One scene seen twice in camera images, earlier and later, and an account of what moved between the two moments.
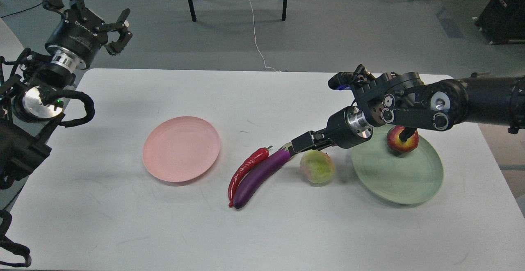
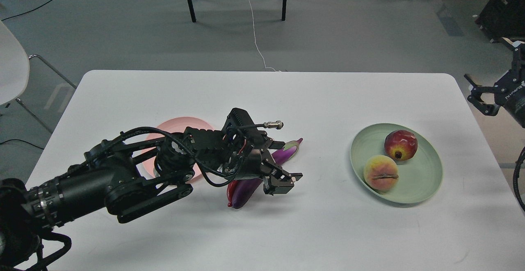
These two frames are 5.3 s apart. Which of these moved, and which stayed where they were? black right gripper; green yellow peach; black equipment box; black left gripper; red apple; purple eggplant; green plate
Moved: red apple; black right gripper; black left gripper; green yellow peach
Stayed: green plate; purple eggplant; black equipment box
